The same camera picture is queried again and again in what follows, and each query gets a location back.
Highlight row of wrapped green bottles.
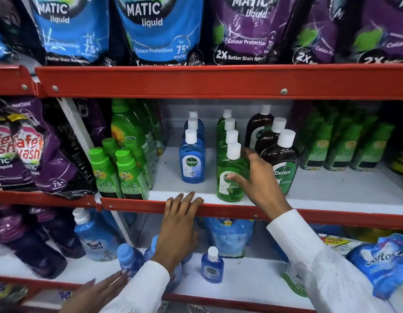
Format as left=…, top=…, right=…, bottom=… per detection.
left=299, top=104, right=396, bottom=172

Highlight white shelf upright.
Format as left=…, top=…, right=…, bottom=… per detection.
left=57, top=98, right=96, bottom=155

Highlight person's right forearm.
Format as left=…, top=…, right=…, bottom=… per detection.
left=267, top=209, right=399, bottom=313

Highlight person's right hand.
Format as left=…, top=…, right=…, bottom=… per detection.
left=227, top=147, right=292, bottom=222

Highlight person's left forearm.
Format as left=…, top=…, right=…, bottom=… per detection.
left=100, top=260, right=171, bottom=313

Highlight small green bottle green cap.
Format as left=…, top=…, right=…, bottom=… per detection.
left=124, top=139, right=147, bottom=173
left=115, top=149, right=150, bottom=201
left=102, top=137, right=120, bottom=160
left=88, top=147, right=124, bottom=199

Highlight light blue refill pouch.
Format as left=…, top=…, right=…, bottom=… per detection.
left=204, top=218, right=255, bottom=258

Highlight red yellow white packet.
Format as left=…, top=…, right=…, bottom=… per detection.
left=318, top=233, right=366, bottom=256

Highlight person's left hand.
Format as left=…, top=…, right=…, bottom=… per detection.
left=151, top=191, right=204, bottom=274

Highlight dark detergent pouch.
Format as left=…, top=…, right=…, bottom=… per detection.
left=0, top=0, right=37, bottom=62

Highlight large blue detergent bottle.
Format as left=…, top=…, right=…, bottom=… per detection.
left=72, top=207, right=124, bottom=262

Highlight purple detergent pouch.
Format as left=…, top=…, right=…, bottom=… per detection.
left=211, top=0, right=298, bottom=65
left=343, top=0, right=403, bottom=64
left=291, top=0, right=347, bottom=65

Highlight blue detergent pouch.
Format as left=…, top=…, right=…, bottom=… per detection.
left=28, top=0, right=111, bottom=66
left=113, top=0, right=206, bottom=67

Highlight large green cleaner bottle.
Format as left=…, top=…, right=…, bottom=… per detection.
left=138, top=99, right=166, bottom=157
left=111, top=99, right=158, bottom=190

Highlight green liquid bottle white cap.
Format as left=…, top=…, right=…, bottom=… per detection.
left=218, top=130, right=240, bottom=157
left=216, top=142, right=251, bottom=203
left=217, top=118, right=236, bottom=140
left=217, top=110, right=233, bottom=127

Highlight small blue sanitizer bottle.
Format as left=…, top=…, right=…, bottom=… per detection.
left=201, top=246, right=225, bottom=284

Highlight red metal shelf rail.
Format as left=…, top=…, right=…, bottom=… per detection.
left=35, top=63, right=403, bottom=101
left=0, top=64, right=37, bottom=97
left=0, top=274, right=319, bottom=313
left=100, top=197, right=403, bottom=231
left=0, top=190, right=99, bottom=209

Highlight purple pouch pink label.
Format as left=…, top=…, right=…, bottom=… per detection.
left=10, top=98, right=98, bottom=200
left=0, top=106, right=29, bottom=190

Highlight dark purple pouch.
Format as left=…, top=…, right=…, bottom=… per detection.
left=72, top=99, right=108, bottom=148

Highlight green white pouch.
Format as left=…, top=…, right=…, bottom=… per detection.
left=281, top=261, right=309, bottom=298

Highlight blue softener pouch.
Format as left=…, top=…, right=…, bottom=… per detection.
left=346, top=233, right=403, bottom=301

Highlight brown liquid bottle white cap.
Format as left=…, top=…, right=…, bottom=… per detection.
left=245, top=105, right=274, bottom=150
left=255, top=117, right=287, bottom=157
left=259, top=129, right=300, bottom=196

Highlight small light blue bottle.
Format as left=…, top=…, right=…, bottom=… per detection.
left=144, top=235, right=194, bottom=293
left=117, top=243, right=145, bottom=278

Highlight dark purple detergent bottle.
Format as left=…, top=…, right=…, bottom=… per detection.
left=28, top=206, right=87, bottom=260
left=0, top=205, right=69, bottom=280

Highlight dark colourful packet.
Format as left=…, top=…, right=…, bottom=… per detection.
left=0, top=283, right=28, bottom=305

